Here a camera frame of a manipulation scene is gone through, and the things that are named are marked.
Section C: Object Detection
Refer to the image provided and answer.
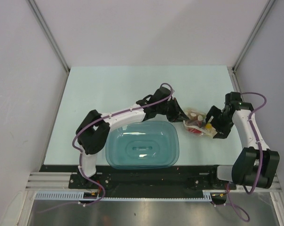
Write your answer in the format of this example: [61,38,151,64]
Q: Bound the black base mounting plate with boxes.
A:
[39,164,266,191]

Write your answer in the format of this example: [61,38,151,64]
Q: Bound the clear polka dot zip bag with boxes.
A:
[183,108,216,138]

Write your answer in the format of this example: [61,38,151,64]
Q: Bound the aluminium front frame rail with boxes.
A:
[25,172,282,192]

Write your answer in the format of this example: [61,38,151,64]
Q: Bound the teal transparent plastic container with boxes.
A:
[105,121,179,170]

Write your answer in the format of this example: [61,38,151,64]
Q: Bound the yellow fake lemon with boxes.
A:
[205,123,213,130]

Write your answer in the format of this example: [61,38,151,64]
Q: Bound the aluminium corner post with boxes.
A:
[231,0,277,73]
[26,0,71,73]

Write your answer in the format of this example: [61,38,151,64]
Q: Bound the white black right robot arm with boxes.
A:
[205,92,280,194]

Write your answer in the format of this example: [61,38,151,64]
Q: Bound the right aluminium corner post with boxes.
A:
[231,0,277,73]

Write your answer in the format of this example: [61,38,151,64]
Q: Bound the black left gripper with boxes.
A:
[157,98,189,123]

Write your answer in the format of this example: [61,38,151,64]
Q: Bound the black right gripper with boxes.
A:
[200,105,234,139]

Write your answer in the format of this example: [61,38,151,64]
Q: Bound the red fake food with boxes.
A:
[188,126,202,134]

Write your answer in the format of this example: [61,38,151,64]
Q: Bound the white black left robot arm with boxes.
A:
[72,83,189,188]

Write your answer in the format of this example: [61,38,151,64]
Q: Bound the left aluminium corner post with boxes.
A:
[26,0,71,73]

